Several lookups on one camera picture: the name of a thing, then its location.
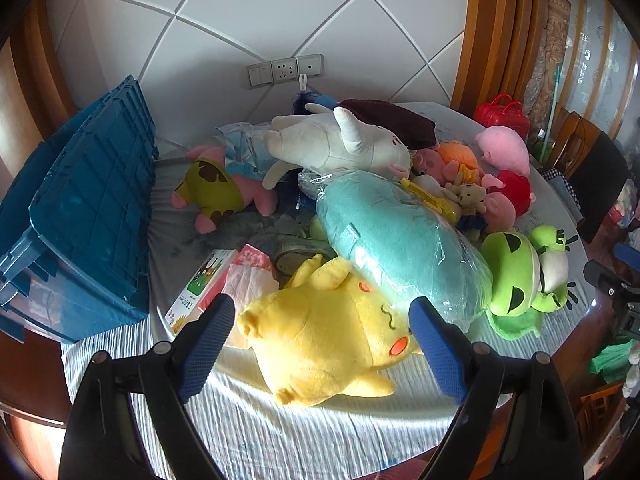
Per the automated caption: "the light green mop handle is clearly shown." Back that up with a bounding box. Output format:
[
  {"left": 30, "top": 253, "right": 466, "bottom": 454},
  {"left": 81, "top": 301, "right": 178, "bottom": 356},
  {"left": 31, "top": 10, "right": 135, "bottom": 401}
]
[{"left": 542, "top": 65, "right": 561, "bottom": 147}]

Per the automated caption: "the patterned beige hanging cloth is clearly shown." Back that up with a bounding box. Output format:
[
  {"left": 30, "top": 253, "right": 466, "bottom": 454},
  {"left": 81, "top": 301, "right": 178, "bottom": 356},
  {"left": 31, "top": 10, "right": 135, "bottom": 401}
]
[{"left": 525, "top": 0, "right": 571, "bottom": 126}]

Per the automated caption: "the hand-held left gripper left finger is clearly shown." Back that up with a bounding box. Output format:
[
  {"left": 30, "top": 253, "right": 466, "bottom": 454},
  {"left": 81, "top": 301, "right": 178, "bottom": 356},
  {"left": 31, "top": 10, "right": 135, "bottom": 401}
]
[{"left": 59, "top": 294, "right": 236, "bottom": 480}]

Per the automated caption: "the pink starfish plush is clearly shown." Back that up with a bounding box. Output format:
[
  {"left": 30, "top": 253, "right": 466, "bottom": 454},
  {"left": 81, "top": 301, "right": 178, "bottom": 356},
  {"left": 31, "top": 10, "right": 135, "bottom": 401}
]
[{"left": 172, "top": 145, "right": 280, "bottom": 234}]

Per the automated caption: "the blue plush keychain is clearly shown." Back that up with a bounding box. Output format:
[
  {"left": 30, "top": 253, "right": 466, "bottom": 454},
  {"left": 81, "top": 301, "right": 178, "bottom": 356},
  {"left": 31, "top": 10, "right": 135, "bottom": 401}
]
[{"left": 292, "top": 91, "right": 341, "bottom": 112}]

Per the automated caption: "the small brown bear plush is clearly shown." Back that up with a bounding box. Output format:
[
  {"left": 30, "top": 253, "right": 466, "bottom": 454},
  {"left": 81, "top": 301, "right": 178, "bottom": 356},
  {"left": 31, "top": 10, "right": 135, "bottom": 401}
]
[{"left": 445, "top": 182, "right": 487, "bottom": 216}]

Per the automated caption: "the blue plastic crate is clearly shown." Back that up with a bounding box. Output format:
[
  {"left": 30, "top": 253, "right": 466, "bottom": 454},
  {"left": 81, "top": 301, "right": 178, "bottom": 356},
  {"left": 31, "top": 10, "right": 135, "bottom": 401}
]
[{"left": 0, "top": 75, "right": 160, "bottom": 345}]

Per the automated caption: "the pink pig plush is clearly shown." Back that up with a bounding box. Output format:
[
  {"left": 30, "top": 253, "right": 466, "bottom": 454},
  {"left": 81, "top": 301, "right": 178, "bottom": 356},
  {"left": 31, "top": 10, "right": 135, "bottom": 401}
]
[{"left": 475, "top": 126, "right": 532, "bottom": 231}]

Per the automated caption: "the yellow plush toy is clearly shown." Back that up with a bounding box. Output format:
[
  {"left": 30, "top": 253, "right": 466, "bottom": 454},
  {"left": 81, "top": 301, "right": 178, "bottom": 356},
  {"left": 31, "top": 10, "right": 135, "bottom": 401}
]
[{"left": 236, "top": 254, "right": 425, "bottom": 407}]

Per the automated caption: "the green and white box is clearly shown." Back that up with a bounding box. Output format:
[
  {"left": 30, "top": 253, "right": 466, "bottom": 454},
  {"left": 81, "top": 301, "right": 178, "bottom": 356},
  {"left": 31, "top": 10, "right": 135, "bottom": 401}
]
[{"left": 165, "top": 249, "right": 240, "bottom": 336}]

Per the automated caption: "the dark maroon plush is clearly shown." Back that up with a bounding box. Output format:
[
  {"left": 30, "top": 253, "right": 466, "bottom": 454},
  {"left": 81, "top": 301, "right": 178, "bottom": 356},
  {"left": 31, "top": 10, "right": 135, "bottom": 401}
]
[{"left": 337, "top": 100, "right": 437, "bottom": 151}]

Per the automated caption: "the red handbag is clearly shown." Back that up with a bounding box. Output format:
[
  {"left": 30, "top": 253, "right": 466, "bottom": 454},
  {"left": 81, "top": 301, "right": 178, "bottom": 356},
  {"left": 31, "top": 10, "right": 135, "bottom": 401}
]
[{"left": 474, "top": 94, "right": 530, "bottom": 136}]

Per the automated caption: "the teal plush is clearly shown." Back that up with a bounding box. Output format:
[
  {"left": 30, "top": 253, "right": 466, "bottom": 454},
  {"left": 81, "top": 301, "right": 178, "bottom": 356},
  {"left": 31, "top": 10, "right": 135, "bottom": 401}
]
[{"left": 298, "top": 169, "right": 493, "bottom": 333}]

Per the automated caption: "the white unicorn plush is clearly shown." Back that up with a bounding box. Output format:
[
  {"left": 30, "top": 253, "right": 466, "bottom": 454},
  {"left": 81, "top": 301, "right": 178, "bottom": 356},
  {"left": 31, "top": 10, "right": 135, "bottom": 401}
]
[{"left": 262, "top": 102, "right": 412, "bottom": 191}]

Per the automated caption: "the checked cloth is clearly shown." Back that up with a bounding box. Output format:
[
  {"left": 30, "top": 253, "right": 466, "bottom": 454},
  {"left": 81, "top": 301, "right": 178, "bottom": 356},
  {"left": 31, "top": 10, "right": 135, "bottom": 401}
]
[{"left": 542, "top": 167, "right": 583, "bottom": 221}]

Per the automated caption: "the pink packet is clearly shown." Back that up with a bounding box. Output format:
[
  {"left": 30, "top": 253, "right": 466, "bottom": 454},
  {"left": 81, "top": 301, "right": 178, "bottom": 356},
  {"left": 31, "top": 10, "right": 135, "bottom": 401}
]
[{"left": 220, "top": 243, "right": 278, "bottom": 307}]

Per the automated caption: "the yellow plastic toy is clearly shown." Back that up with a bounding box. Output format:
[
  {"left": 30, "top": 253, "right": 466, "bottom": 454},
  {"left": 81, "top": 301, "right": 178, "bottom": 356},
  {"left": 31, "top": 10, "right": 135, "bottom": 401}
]
[{"left": 400, "top": 177, "right": 462, "bottom": 224}]

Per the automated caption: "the green frog plush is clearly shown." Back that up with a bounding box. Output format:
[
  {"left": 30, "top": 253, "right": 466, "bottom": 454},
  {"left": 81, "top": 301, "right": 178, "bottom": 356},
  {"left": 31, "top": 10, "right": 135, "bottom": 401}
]
[{"left": 481, "top": 225, "right": 580, "bottom": 338}]

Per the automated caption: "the wooden chair with dark cloth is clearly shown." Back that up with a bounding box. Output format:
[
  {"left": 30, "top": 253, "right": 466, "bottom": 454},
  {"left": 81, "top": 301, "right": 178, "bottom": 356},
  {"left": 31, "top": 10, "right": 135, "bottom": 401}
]
[{"left": 567, "top": 125, "right": 631, "bottom": 243}]

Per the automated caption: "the green cloth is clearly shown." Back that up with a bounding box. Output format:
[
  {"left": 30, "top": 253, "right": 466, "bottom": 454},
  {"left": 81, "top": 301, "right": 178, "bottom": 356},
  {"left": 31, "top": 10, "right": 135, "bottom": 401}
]
[{"left": 590, "top": 340, "right": 640, "bottom": 382}]

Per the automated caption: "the wall power socket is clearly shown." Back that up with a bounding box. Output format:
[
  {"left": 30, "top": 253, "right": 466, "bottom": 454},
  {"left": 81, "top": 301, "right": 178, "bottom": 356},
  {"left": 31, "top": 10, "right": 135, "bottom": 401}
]
[
  {"left": 296, "top": 54, "right": 324, "bottom": 80},
  {"left": 271, "top": 59, "right": 298, "bottom": 84}
]

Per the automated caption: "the orange yellow doll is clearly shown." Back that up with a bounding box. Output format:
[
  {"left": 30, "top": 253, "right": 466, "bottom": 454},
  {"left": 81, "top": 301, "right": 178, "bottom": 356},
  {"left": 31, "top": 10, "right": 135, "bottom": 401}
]
[{"left": 437, "top": 141, "right": 483, "bottom": 186}]

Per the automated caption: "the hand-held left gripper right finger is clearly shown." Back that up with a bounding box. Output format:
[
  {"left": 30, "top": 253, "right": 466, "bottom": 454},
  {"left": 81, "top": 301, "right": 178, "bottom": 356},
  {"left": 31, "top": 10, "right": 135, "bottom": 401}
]
[{"left": 408, "top": 296, "right": 584, "bottom": 480}]

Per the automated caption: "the light blue plastic packet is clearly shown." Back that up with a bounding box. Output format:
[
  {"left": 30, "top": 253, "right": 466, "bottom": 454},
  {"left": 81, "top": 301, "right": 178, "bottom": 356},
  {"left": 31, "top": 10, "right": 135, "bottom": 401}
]
[{"left": 216, "top": 121, "right": 281, "bottom": 181}]

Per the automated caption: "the small pink plush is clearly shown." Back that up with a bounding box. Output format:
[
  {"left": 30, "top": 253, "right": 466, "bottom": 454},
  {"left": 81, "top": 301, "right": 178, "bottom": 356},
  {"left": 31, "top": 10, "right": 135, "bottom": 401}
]
[{"left": 415, "top": 149, "right": 447, "bottom": 179}]

